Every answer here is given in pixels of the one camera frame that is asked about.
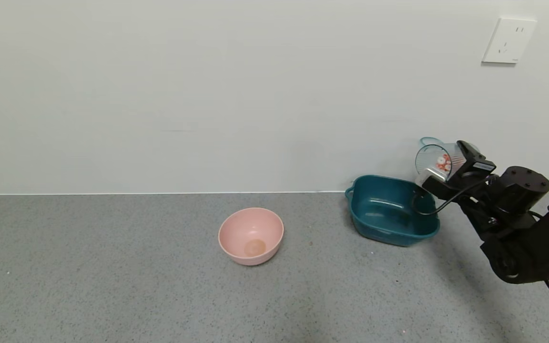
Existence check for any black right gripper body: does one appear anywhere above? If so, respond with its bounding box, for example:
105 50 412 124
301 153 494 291
456 158 497 179

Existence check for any clear ribbed teal-tinted cup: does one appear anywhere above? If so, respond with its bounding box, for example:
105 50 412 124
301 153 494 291
415 137 481 184

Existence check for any pink plastic bowl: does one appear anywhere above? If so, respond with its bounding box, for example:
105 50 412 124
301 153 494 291
218 208 285 266

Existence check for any teal plastic basin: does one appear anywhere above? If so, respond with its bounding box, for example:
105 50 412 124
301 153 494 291
345 175 441 247

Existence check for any white black wrist camera box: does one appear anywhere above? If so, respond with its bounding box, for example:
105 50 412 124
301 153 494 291
415 171 476 202

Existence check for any black camera cable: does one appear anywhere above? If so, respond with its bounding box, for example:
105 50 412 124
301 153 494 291
412 175 499 216

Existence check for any white wall socket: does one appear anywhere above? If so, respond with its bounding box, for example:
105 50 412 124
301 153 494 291
482 18 537 64

